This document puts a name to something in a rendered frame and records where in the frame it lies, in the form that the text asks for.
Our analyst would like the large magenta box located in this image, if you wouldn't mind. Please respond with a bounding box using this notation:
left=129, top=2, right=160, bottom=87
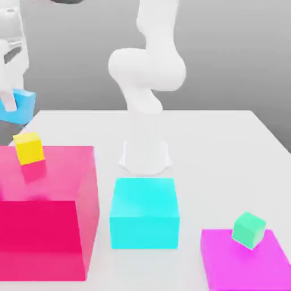
left=200, top=228, right=291, bottom=291

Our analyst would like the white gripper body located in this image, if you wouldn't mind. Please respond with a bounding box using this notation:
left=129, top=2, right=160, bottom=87
left=0, top=38, right=30, bottom=94

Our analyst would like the large cyan box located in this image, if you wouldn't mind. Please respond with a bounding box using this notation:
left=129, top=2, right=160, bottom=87
left=109, top=177, right=181, bottom=250

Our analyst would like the small blue cube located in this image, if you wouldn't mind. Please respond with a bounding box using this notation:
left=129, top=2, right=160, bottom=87
left=0, top=88, right=36, bottom=126

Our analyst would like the large pink box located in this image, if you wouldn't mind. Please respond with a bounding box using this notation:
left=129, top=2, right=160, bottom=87
left=0, top=145, right=101, bottom=282

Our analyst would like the small yellow cube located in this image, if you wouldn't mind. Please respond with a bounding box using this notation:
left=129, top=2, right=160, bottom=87
left=13, top=131, right=45, bottom=166

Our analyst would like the small green cube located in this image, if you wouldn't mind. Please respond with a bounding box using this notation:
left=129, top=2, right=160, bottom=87
left=231, top=211, right=267, bottom=251

